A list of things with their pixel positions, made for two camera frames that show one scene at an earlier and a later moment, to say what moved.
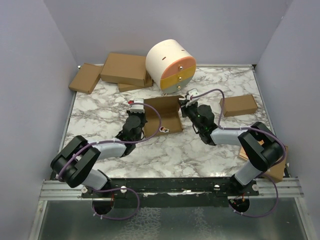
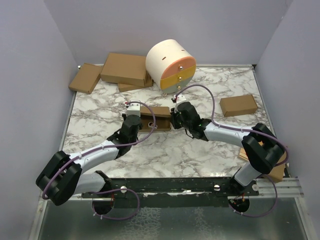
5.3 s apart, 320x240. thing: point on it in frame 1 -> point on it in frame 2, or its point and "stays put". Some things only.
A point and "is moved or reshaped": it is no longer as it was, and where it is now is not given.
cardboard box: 168,107 is moved or reshaped
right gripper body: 190,111 -> 176,121
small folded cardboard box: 239,105 stays put
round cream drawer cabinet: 170,65 stays put
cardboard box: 86,79 stays put
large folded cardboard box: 125,69 stays put
